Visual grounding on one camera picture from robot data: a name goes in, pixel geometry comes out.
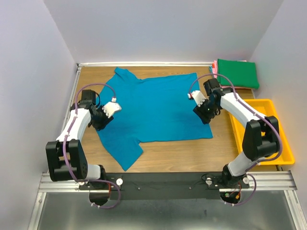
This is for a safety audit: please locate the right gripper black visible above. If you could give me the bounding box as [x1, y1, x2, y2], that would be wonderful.
[192, 97, 219, 125]

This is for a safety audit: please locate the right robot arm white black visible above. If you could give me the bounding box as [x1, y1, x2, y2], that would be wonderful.
[188, 78, 283, 188]

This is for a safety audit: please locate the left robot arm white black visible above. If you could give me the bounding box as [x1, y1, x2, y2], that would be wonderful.
[46, 90, 113, 189]

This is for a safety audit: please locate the pink folded t shirt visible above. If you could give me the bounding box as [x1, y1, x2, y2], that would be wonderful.
[213, 59, 250, 91]

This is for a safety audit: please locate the green folded t shirt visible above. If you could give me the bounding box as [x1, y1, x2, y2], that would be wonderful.
[217, 59, 260, 89]

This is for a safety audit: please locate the yellow plastic tray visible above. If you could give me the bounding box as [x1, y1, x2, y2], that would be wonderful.
[228, 99, 295, 165]

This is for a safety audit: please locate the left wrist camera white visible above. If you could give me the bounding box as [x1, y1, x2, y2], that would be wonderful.
[102, 102, 122, 118]

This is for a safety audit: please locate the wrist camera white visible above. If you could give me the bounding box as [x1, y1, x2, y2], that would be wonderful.
[102, 102, 122, 118]
[190, 90, 207, 107]

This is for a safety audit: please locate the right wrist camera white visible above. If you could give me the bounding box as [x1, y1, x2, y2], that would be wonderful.
[190, 90, 207, 107]

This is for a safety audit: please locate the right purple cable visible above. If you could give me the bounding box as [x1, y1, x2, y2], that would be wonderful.
[187, 73, 283, 207]

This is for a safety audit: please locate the purple cable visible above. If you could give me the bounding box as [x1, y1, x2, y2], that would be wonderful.
[62, 82, 122, 209]
[187, 73, 283, 207]

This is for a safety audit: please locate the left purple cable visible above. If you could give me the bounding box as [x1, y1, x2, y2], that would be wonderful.
[62, 82, 122, 209]

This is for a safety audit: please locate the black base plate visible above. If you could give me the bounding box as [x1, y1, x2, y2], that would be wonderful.
[79, 172, 249, 206]

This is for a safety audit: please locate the aluminium frame rail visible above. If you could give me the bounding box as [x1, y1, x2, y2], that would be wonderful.
[27, 62, 307, 230]

